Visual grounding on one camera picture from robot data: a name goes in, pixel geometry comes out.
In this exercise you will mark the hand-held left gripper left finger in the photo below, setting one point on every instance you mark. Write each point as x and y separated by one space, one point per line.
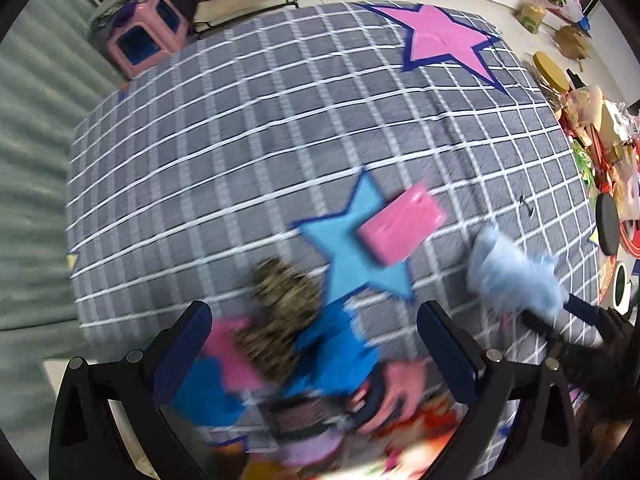
182 345

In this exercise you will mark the black round disc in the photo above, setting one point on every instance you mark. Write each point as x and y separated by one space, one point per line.
607 225

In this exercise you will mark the pink plastic stool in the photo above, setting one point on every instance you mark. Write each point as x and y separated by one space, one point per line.
145 40

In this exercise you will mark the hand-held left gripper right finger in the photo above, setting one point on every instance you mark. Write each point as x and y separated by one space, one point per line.
450 355

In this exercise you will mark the pink sponge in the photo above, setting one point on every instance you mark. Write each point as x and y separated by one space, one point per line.
402 227

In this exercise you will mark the white round container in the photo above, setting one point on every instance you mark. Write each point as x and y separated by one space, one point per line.
620 285

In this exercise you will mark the orange printed cloth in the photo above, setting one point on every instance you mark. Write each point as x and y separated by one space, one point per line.
425 442

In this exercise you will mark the white plastic bag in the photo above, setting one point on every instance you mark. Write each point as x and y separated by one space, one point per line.
572 7

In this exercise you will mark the light blue cloth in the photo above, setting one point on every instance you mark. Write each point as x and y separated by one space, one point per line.
510 275

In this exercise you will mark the yellow round lid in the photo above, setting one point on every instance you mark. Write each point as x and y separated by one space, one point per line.
550 71

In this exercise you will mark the leopard print cloth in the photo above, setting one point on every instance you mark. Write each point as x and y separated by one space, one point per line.
285 305

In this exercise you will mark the grey checked star blanket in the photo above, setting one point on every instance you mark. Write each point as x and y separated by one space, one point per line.
260 160

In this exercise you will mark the blue non-woven cloth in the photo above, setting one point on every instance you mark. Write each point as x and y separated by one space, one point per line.
335 352

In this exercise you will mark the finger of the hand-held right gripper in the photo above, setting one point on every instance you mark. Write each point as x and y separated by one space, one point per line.
585 308
542 324

